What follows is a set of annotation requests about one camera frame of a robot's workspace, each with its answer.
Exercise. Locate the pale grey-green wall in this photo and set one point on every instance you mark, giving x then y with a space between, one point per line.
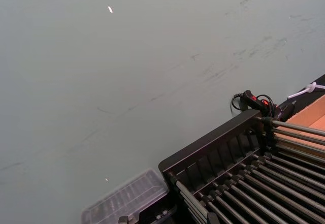
101 81

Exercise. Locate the black rack with steel bars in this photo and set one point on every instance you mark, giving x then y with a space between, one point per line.
228 173

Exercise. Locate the shallow brown cardboard tray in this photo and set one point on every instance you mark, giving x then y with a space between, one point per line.
312 114

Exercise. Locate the clear plastic case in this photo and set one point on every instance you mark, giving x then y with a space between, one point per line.
127 198

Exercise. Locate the white three-armed plastic piece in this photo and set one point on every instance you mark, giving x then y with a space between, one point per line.
310 88

